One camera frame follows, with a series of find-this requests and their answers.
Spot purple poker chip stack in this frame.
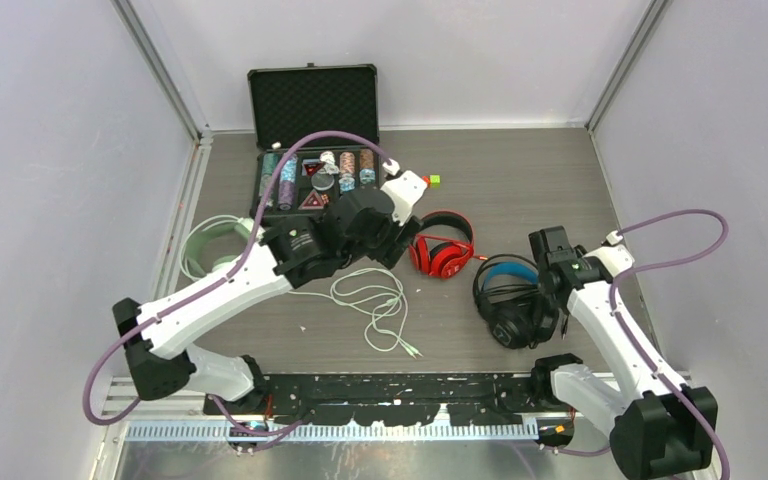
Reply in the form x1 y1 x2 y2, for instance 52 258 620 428
277 155 298 211

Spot grey round disc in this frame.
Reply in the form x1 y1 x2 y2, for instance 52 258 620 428
310 172 335 192

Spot brown poker chip stack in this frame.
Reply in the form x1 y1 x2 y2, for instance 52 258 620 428
358 149 377 185

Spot black blue headphones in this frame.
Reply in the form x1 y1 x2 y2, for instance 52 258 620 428
472 254 560 350

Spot black poker chip case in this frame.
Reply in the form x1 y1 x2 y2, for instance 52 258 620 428
247 64 381 225

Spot red headphones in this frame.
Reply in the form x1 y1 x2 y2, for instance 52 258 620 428
408 210 488 279

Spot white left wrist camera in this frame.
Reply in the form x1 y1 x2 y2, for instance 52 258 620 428
380 158 428 225

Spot orange green cube block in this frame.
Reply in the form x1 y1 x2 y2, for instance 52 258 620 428
423 175 441 188

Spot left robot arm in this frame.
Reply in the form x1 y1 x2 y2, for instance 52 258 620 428
114 176 426 414

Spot teal poker chip stack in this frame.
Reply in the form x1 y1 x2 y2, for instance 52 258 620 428
258 153 281 198

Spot mint green headphones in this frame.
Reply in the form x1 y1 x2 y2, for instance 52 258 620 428
178 214 254 281

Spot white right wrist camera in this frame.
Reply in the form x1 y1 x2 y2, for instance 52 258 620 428
584 230 635 279

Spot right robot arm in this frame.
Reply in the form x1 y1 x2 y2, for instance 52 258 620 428
529 226 718 479

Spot orange poker chip stack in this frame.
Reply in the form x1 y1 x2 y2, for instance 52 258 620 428
338 151 356 194

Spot red triangular dealer button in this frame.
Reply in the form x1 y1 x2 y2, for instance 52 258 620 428
298 190 327 211

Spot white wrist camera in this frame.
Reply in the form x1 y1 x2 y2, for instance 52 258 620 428
380 158 428 225
584 230 635 279

